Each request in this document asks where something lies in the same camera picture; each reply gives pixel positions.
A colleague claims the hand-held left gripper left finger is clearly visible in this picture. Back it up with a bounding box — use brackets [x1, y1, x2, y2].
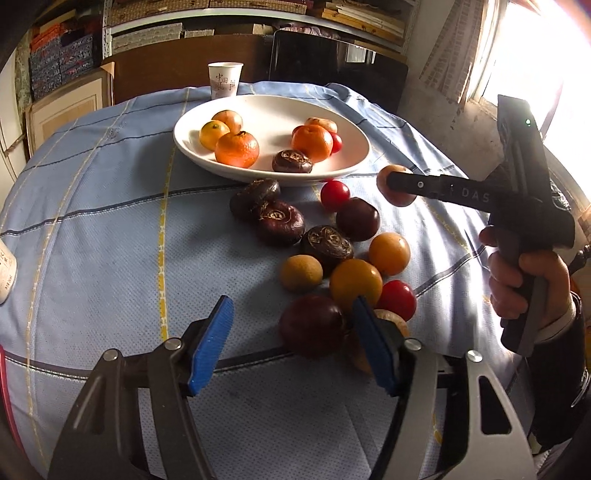
[48, 295, 235, 480]

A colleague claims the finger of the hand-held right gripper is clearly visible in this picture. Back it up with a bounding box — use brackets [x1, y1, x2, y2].
[386, 171, 446, 200]

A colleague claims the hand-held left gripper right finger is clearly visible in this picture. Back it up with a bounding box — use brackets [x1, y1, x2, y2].
[352, 295, 539, 480]

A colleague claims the dark purple plum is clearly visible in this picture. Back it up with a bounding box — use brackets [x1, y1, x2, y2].
[279, 295, 347, 358]
[335, 197, 381, 242]

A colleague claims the small yellow orange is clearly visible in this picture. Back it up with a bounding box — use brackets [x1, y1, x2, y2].
[199, 120, 230, 151]
[329, 258, 384, 315]
[368, 232, 411, 277]

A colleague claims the tan longan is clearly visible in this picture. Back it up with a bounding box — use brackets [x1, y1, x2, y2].
[280, 255, 324, 291]

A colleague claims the dark brown water chestnut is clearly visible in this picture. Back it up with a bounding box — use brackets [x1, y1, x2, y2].
[301, 225, 355, 275]
[271, 149, 314, 174]
[229, 178, 281, 220]
[255, 200, 306, 247]

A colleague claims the orange mandarin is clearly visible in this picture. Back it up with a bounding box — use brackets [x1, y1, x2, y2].
[215, 130, 260, 169]
[291, 124, 334, 163]

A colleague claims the white oval plate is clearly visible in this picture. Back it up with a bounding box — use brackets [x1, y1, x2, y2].
[173, 95, 371, 188]

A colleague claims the person's right forearm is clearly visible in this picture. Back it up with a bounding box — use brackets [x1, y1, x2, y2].
[526, 291, 591, 455]

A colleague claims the person's right hand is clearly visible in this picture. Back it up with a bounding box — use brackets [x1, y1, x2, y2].
[479, 225, 577, 329]

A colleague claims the patterned curtain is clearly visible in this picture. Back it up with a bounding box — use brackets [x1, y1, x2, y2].
[418, 0, 490, 104]

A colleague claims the blue checked tablecloth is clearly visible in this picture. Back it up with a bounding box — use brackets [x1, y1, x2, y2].
[0, 80, 536, 480]

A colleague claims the bright window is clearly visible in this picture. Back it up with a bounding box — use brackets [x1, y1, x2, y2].
[466, 0, 591, 139]

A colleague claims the stack of patterned flat boxes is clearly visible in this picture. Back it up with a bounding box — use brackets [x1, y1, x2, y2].
[111, 0, 409, 44]

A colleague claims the white paper cup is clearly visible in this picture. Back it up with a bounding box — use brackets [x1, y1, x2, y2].
[208, 61, 244, 100]

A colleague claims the white beverage can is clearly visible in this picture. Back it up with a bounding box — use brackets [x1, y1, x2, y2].
[0, 240, 18, 305]

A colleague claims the brown wooden board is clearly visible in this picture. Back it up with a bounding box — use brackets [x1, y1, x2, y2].
[102, 33, 278, 104]

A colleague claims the light wooden cabinet door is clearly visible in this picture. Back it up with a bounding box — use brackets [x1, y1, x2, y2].
[25, 62, 115, 158]

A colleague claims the stack of blue patterned boxes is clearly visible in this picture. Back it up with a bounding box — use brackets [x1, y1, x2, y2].
[28, 23, 105, 100]

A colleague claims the white metal shelf unit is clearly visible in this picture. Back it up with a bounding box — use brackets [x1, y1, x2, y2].
[102, 0, 416, 61]

